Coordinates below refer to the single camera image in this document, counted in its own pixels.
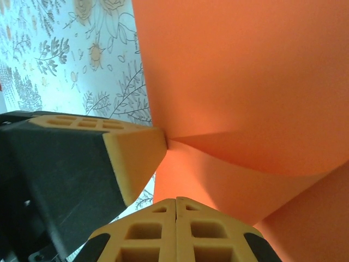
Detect floral print table mat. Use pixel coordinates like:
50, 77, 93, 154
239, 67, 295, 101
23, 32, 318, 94
0, 0, 157, 262

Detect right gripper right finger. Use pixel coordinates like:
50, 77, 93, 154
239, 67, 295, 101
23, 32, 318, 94
176, 196, 282, 262

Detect orange paper sheet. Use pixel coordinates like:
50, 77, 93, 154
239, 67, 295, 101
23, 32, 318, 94
131, 0, 349, 262

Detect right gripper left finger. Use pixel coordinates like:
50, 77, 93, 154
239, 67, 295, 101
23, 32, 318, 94
81, 198, 177, 262

